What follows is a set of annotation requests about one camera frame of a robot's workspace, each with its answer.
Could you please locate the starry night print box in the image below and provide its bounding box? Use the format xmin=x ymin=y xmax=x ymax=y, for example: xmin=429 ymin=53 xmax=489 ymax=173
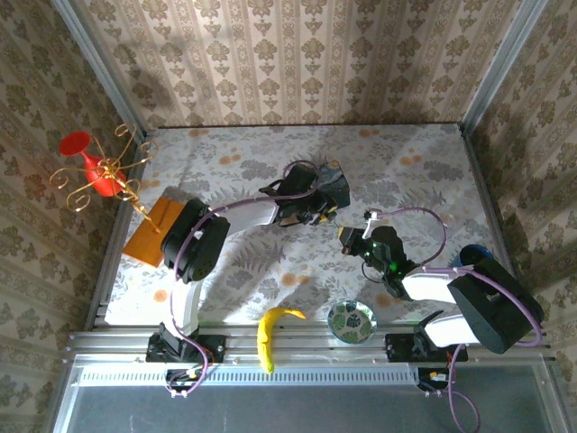
xmin=315 ymin=160 xmax=352 ymax=209

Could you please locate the leaf pattern bowl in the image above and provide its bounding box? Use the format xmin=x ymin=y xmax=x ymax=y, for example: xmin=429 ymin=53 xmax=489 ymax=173
xmin=326 ymin=299 xmax=378 ymax=345

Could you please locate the floral patterned tablecloth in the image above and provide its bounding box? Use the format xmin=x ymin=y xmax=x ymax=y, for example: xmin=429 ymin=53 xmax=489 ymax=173
xmin=105 ymin=124 xmax=519 ymax=327

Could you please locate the blue round object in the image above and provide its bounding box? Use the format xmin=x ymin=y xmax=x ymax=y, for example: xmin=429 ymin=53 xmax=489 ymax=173
xmin=457 ymin=244 xmax=495 ymax=270

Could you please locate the yellow banana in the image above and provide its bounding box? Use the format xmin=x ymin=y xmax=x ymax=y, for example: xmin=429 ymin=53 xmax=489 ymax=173
xmin=256 ymin=307 xmax=307 ymax=375

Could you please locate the orange wooden board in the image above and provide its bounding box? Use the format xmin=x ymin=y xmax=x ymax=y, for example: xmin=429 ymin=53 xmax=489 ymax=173
xmin=122 ymin=198 xmax=186 ymax=270

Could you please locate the red vase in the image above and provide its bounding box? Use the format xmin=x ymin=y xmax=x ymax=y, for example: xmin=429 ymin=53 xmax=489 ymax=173
xmin=59 ymin=130 xmax=127 ymax=198

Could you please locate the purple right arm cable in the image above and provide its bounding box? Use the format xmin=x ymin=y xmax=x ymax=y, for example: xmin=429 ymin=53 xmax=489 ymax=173
xmin=371 ymin=207 xmax=545 ymax=433

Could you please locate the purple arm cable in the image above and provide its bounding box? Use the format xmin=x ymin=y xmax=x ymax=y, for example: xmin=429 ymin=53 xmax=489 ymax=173
xmin=169 ymin=160 xmax=320 ymax=399
xmin=371 ymin=207 xmax=545 ymax=433

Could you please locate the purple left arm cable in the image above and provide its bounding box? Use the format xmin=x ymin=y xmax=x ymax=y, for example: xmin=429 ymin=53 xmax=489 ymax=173
xmin=169 ymin=160 xmax=320 ymax=399

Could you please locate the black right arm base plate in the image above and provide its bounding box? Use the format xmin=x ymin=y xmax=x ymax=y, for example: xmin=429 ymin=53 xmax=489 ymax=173
xmin=384 ymin=332 xmax=469 ymax=364

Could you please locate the aluminium mounting rail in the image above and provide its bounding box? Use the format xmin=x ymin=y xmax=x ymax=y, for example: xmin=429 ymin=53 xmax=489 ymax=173
xmin=67 ymin=328 xmax=554 ymax=363

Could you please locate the black connector bracket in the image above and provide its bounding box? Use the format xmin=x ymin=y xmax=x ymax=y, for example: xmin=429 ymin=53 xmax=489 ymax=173
xmin=417 ymin=367 xmax=453 ymax=393
xmin=164 ymin=368 xmax=205 ymax=393

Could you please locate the white slotted cable duct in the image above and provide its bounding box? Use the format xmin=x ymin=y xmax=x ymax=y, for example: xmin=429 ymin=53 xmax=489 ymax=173
xmin=74 ymin=364 xmax=418 ymax=388

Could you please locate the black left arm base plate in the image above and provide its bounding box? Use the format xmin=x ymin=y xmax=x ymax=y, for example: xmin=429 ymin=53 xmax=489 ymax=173
xmin=144 ymin=333 xmax=226 ymax=364

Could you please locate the gold wire stand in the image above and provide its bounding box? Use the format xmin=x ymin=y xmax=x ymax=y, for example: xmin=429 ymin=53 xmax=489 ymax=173
xmin=49 ymin=123 xmax=162 ymax=235

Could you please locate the aluminium frame post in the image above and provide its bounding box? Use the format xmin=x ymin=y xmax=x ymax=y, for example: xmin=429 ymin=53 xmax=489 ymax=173
xmin=459 ymin=0 xmax=541 ymax=132
xmin=52 ymin=0 xmax=148 ymax=142

